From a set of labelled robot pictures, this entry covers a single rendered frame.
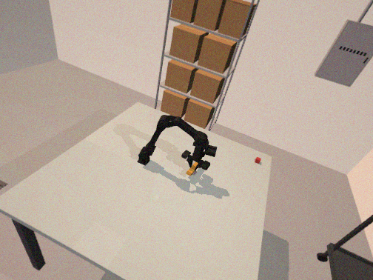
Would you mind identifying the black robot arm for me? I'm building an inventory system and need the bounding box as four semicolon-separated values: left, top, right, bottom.
138;115;217;165

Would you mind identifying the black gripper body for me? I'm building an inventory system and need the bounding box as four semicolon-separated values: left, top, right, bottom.
181;150;210;170

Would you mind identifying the orange bar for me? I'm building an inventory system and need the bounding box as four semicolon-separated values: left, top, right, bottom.
186;162;198;176

